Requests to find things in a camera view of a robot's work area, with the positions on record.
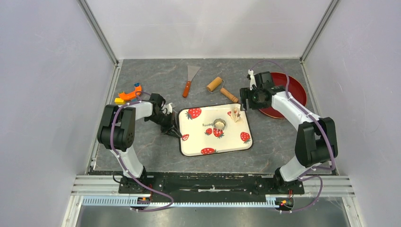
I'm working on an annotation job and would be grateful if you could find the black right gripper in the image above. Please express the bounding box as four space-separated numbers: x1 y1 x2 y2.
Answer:
240 87 269 111

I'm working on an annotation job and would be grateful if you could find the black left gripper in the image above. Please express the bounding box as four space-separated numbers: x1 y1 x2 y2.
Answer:
145 112 182 139

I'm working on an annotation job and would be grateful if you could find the beige dough scrap ring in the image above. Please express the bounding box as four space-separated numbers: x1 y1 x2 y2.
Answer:
231 107 243 124

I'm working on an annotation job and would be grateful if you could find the wooden dough roller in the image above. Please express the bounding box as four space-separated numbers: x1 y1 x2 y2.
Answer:
206 77 239 103

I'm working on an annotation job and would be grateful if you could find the round metal cutter ring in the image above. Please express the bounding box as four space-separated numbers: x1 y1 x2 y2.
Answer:
213 117 227 131

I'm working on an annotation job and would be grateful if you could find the white strawberry print tray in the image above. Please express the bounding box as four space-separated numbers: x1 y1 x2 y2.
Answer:
178 103 253 157

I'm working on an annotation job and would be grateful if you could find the dark red round plate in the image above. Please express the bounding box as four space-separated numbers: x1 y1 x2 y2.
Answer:
259 72 307 119

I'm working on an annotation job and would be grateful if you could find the metal scraper with wooden handle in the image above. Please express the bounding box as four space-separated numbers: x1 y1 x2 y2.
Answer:
182 65 200 98

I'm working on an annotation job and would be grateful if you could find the beige dough piece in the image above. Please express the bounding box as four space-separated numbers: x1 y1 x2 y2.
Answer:
214 122 225 130

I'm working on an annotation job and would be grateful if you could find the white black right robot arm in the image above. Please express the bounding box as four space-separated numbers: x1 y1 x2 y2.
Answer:
240 70 338 193

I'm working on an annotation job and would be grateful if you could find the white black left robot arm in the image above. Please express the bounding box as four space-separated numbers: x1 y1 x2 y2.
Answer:
97 93 182 193

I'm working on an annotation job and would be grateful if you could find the orange curved toy block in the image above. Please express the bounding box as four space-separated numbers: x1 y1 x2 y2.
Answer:
118 84 142 101

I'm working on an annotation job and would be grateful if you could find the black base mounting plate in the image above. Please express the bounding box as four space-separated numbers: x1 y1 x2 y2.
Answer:
118 172 305 202

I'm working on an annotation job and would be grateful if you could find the yellow toy block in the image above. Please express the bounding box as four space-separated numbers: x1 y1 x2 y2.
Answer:
114 98 126 105

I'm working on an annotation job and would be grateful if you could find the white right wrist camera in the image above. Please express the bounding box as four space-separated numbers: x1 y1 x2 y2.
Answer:
247 69 257 90

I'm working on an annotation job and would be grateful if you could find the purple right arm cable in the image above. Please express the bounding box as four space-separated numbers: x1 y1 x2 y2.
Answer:
249 60 337 214

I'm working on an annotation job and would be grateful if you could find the light blue slotted cable duct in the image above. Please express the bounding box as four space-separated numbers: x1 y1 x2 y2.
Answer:
82 196 279 208

